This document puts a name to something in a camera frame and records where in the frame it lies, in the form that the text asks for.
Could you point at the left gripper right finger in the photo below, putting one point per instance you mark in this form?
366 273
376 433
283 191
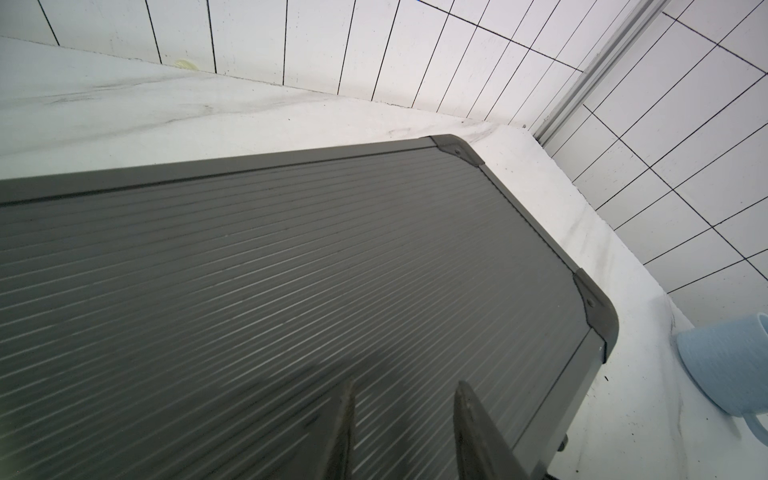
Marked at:
481 451

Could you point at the light blue ceramic mug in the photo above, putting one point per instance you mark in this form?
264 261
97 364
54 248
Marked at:
728 362

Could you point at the black poker set case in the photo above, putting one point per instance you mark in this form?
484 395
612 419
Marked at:
188 320

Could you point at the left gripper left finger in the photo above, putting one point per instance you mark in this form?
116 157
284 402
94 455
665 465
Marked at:
325 450

